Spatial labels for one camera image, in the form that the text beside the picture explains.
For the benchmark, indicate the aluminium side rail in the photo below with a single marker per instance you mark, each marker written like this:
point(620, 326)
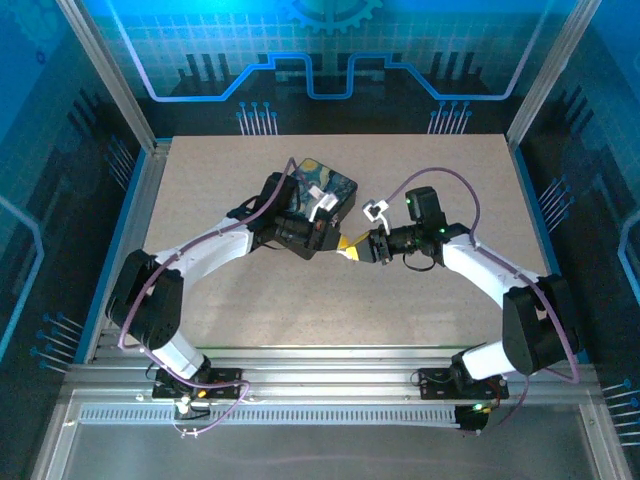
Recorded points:
point(152, 162)

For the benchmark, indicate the small black controller box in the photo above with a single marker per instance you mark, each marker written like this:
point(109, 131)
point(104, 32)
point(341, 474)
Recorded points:
point(470, 422)

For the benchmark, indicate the clear acrylic panel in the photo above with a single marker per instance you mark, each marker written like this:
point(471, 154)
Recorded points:
point(325, 455)

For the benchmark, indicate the small white connector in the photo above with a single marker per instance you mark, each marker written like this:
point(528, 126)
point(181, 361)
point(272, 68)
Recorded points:
point(183, 407)

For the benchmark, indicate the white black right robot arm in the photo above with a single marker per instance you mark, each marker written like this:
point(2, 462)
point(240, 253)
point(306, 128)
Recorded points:
point(480, 270)

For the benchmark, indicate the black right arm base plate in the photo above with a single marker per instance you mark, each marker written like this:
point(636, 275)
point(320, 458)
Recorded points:
point(432, 387)

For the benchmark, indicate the black box with painted lid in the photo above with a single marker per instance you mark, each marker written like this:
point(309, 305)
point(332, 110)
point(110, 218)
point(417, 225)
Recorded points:
point(330, 177)

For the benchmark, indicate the aluminium mounting rail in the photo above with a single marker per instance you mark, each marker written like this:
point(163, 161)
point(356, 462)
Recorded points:
point(325, 375)

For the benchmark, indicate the blue table edge strip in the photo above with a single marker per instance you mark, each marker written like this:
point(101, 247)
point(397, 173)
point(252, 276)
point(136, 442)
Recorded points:
point(548, 250)
point(125, 225)

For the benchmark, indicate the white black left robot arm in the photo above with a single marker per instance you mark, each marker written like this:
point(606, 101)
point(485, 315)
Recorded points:
point(210, 247)

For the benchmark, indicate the aluminium frame post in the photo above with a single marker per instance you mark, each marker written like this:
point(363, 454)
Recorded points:
point(550, 75)
point(111, 75)

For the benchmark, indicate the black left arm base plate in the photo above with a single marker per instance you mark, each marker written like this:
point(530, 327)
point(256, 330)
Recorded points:
point(230, 380)

